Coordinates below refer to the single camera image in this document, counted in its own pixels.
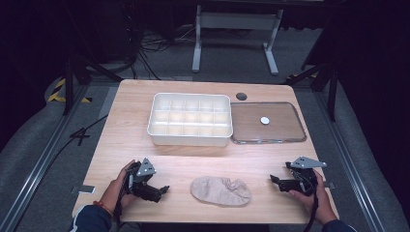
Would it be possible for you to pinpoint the beige sock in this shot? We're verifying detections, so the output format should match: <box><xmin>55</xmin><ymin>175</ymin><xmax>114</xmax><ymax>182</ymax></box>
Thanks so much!
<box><xmin>190</xmin><ymin>175</ymin><xmax>252</xmax><ymax>208</ymax></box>

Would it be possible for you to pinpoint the yellow black hazard tape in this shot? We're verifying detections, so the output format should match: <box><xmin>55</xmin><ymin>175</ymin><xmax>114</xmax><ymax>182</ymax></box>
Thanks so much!
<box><xmin>46</xmin><ymin>77</ymin><xmax>94</xmax><ymax>104</ymax></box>

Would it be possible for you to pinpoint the white metal table frame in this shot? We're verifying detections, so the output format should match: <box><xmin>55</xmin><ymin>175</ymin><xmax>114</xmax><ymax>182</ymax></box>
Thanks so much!
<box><xmin>191</xmin><ymin>4</ymin><xmax>285</xmax><ymax>77</ymax></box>

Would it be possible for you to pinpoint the black tripod stand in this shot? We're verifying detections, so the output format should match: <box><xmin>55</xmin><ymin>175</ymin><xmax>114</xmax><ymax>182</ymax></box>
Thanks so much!
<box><xmin>61</xmin><ymin>52</ymin><xmax>124</xmax><ymax>116</ymax></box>
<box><xmin>279</xmin><ymin>59</ymin><xmax>340</xmax><ymax>123</ymax></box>

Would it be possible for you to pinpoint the aluminium floor rail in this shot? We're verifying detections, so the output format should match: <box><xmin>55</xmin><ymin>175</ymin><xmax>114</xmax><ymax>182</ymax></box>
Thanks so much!
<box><xmin>312</xmin><ymin>91</ymin><xmax>390</xmax><ymax>232</ymax></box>
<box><xmin>0</xmin><ymin>82</ymin><xmax>92</xmax><ymax>232</ymax></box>

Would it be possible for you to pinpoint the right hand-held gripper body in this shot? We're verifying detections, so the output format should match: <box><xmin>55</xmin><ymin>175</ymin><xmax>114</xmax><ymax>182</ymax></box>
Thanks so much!
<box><xmin>284</xmin><ymin>156</ymin><xmax>328</xmax><ymax>197</ymax></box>

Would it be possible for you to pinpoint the red bracelet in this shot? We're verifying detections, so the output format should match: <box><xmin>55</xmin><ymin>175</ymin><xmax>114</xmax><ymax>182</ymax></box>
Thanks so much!
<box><xmin>92</xmin><ymin>200</ymin><xmax>113</xmax><ymax>217</ymax></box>

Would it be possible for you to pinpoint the clear plastic box lid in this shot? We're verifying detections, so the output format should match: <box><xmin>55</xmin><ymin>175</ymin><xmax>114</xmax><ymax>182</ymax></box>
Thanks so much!
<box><xmin>229</xmin><ymin>101</ymin><xmax>308</xmax><ymax>145</ymax></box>

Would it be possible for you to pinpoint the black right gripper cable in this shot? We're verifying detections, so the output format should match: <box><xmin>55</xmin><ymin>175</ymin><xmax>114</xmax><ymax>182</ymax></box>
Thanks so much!
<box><xmin>302</xmin><ymin>191</ymin><xmax>321</xmax><ymax>232</ymax></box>

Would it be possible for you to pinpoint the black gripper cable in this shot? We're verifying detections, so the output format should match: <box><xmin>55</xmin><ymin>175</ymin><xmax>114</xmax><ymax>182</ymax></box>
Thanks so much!
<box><xmin>113</xmin><ymin>173</ymin><xmax>133</xmax><ymax>228</ymax></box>
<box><xmin>302</xmin><ymin>191</ymin><xmax>321</xmax><ymax>232</ymax></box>

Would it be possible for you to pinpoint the bundle of floor cables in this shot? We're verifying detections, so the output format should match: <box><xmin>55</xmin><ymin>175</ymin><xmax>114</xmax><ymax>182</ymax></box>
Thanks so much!
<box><xmin>127</xmin><ymin>22</ymin><xmax>197</xmax><ymax>81</ymax></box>

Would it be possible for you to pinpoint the black floor cable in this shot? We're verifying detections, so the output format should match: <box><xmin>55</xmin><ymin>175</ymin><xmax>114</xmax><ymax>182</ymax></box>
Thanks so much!
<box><xmin>38</xmin><ymin>113</ymin><xmax>109</xmax><ymax>172</ymax></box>

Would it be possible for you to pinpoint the person's left hand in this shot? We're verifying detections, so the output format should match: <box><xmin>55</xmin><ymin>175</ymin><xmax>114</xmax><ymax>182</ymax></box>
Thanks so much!
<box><xmin>99</xmin><ymin>159</ymin><xmax>140</xmax><ymax>217</ymax></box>

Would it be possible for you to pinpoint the white divided storage box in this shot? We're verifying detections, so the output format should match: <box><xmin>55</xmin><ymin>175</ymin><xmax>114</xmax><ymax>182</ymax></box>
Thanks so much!
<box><xmin>146</xmin><ymin>92</ymin><xmax>234</xmax><ymax>148</ymax></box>

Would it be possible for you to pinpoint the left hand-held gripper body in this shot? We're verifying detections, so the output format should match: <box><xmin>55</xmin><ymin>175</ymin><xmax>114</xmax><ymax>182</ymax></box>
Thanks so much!
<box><xmin>126</xmin><ymin>157</ymin><xmax>159</xmax><ymax>195</ymax></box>

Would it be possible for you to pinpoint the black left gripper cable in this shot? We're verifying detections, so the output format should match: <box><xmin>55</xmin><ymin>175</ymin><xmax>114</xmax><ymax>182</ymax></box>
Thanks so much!
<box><xmin>113</xmin><ymin>173</ymin><xmax>133</xmax><ymax>228</ymax></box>

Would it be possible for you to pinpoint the black tape floor mark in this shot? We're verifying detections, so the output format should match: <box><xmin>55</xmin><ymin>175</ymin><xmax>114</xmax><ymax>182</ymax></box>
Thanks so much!
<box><xmin>69</xmin><ymin>127</ymin><xmax>91</xmax><ymax>147</ymax></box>

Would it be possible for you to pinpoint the person's right hand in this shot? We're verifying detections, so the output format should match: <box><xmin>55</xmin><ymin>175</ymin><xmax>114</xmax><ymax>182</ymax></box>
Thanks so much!
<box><xmin>287</xmin><ymin>169</ymin><xmax>338</xmax><ymax>225</ymax></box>

